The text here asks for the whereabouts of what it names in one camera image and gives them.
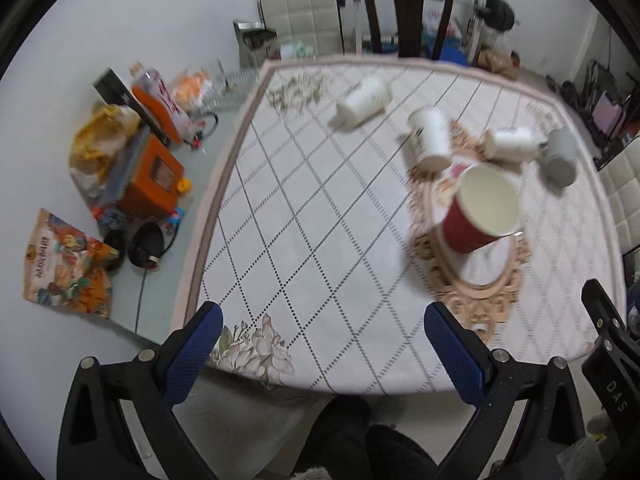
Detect black barbell weight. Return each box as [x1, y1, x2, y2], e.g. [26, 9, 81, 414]
[484, 0, 516, 31]

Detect white paper cup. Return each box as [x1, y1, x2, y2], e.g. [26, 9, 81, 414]
[407, 106, 452, 172]

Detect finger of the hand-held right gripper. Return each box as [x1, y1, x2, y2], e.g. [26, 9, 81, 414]
[581, 279, 629, 342]

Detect orange box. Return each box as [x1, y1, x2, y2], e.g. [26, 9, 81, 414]
[119, 136, 184, 220]

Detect white mug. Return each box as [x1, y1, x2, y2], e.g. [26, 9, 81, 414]
[484, 126, 548, 163]

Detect orange and white packet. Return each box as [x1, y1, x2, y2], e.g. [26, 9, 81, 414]
[130, 62, 196, 145]

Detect dark wooden chair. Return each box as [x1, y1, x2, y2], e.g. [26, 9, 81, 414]
[363, 0, 455, 60]

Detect red paper cup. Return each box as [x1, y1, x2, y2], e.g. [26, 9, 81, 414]
[441, 162, 524, 255]

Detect yellow plastic bag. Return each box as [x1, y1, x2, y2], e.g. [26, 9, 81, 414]
[69, 104, 142, 196]

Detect clear bag of orange snacks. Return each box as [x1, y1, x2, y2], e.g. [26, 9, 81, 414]
[171, 67, 215, 111]

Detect person's leg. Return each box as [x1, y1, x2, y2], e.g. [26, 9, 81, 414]
[297, 395, 441, 480]

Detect black headphones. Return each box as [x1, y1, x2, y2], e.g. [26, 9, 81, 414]
[103, 222, 167, 272]

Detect silver bin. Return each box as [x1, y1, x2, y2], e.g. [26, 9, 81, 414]
[233, 19, 279, 70]

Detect diamond patterned tablecloth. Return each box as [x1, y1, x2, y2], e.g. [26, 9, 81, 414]
[172, 57, 629, 397]

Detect grey mug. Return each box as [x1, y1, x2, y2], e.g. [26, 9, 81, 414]
[544, 126, 579, 188]

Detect colourful snack packet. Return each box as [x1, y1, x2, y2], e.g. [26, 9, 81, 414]
[21, 208, 120, 320]

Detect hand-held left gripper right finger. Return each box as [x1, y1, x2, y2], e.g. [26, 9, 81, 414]
[423, 302, 587, 480]

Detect black cable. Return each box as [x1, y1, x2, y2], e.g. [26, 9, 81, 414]
[135, 220, 182, 333]

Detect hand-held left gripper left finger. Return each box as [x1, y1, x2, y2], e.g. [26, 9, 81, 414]
[56, 301, 224, 480]

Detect white plastic cup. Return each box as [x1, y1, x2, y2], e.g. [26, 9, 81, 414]
[327, 77, 392, 131]

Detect white cushioned chair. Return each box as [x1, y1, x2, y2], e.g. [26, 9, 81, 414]
[597, 146, 640, 256]
[259, 0, 346, 58]

